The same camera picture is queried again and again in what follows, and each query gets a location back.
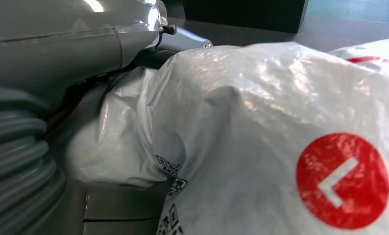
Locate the grey package with red print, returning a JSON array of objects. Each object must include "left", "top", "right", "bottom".
[{"left": 47, "top": 37, "right": 389, "bottom": 235}]

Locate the black inbound scanner machine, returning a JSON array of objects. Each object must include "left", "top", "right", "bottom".
[{"left": 162, "top": 0, "right": 389, "bottom": 54}]

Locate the green conveyor belt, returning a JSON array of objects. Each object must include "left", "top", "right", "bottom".
[{"left": 306, "top": 0, "right": 389, "bottom": 24}]

